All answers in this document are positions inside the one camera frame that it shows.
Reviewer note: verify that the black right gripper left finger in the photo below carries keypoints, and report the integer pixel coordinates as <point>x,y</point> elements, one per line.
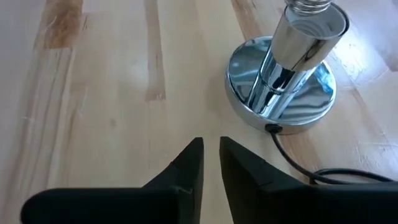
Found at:
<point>155,205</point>

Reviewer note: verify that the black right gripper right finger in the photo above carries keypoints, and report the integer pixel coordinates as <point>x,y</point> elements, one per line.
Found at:
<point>280,205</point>

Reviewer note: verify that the chrome lamp base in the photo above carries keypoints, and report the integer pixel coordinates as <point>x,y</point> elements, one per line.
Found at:
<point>280,90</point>

